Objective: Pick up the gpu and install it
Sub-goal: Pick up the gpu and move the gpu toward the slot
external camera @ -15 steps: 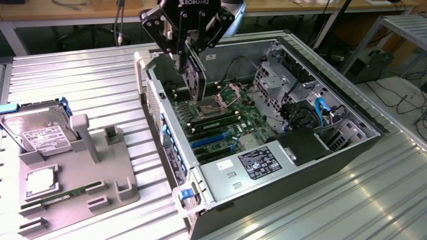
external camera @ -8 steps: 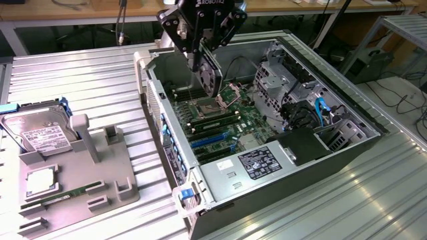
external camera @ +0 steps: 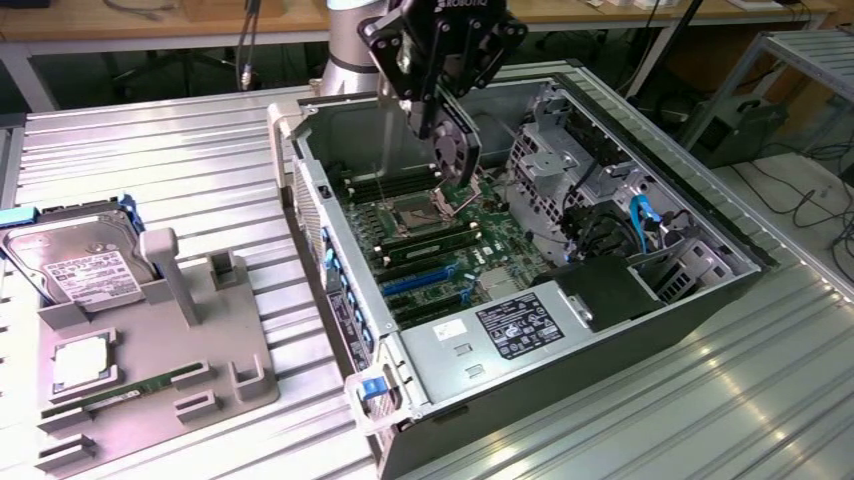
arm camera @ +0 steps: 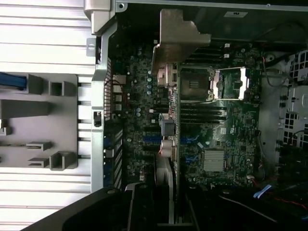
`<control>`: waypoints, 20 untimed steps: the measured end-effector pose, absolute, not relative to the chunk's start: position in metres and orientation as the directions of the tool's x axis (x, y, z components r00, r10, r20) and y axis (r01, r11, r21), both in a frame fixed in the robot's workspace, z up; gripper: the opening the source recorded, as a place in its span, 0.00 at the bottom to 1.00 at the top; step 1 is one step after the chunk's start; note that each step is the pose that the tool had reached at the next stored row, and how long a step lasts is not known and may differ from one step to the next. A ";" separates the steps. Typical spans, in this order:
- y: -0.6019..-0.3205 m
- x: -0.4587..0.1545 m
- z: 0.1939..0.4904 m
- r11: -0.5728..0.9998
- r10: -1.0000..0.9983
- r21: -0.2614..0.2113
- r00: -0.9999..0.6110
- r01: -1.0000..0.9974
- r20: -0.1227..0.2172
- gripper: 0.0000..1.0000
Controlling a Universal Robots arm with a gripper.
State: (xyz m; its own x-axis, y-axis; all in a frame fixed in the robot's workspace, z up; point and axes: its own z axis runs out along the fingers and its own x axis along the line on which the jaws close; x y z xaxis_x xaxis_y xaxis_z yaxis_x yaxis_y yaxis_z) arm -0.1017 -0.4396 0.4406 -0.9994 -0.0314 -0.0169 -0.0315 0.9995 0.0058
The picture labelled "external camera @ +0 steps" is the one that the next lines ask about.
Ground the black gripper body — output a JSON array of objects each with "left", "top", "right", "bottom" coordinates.
[{"left": 399, "top": 0, "right": 512, "bottom": 27}]

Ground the metal disk bay cage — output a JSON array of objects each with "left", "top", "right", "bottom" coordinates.
[{"left": 507, "top": 79, "right": 646, "bottom": 254}]

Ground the black ram slot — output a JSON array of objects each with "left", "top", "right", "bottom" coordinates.
[{"left": 340, "top": 166, "right": 444, "bottom": 205}]

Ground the cpu socket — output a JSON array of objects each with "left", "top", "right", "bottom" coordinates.
[{"left": 380, "top": 180, "right": 484, "bottom": 238}]

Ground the wooden desk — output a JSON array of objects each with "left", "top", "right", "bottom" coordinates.
[{"left": 0, "top": 0, "right": 839, "bottom": 114}]

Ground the green ram stick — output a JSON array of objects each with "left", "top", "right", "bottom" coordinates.
[
  {"left": 39, "top": 361, "right": 205, "bottom": 420},
  {"left": 380, "top": 222, "right": 484, "bottom": 266}
]

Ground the green motherboard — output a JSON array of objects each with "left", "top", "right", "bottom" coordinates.
[{"left": 331, "top": 164, "right": 575, "bottom": 332}]

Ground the black box on floor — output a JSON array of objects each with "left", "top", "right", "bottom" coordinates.
[{"left": 690, "top": 98, "right": 797, "bottom": 170}]

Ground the blue expansion slot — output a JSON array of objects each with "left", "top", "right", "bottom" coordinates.
[{"left": 378, "top": 263, "right": 460, "bottom": 297}]

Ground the black expansion slot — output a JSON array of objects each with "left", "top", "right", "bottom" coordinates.
[{"left": 391, "top": 291, "right": 470, "bottom": 325}]

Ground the grey power supply unit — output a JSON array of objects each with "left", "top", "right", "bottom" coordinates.
[{"left": 391, "top": 253, "right": 666, "bottom": 417}]

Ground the open grey pc case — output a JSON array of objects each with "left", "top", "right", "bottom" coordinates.
[{"left": 266, "top": 69, "right": 781, "bottom": 480}]

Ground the blue case latch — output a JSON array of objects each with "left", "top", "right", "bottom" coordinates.
[{"left": 355, "top": 376, "right": 390, "bottom": 402}]

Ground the grey parts rack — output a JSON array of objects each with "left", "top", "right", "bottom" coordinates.
[{"left": 32, "top": 227, "right": 282, "bottom": 474}]

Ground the silver cpu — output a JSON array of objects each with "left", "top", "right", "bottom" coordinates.
[{"left": 51, "top": 340, "right": 113, "bottom": 390}]

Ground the hanging black cable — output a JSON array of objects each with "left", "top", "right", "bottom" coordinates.
[{"left": 235, "top": 0, "right": 263, "bottom": 92}]

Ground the black wire bundle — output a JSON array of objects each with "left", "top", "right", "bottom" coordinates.
[{"left": 558, "top": 199, "right": 702, "bottom": 261}]

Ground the blue data wire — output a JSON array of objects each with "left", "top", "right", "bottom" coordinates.
[{"left": 626, "top": 191, "right": 662, "bottom": 257}]

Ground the grey metal shelf frame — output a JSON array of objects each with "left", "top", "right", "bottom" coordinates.
[{"left": 678, "top": 27, "right": 854, "bottom": 151}]

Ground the black floor cable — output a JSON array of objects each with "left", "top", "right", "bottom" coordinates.
[{"left": 723, "top": 142, "right": 854, "bottom": 251}]

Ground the hard disk with blue frame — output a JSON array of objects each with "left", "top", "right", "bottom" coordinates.
[{"left": 0, "top": 195, "right": 149, "bottom": 315}]

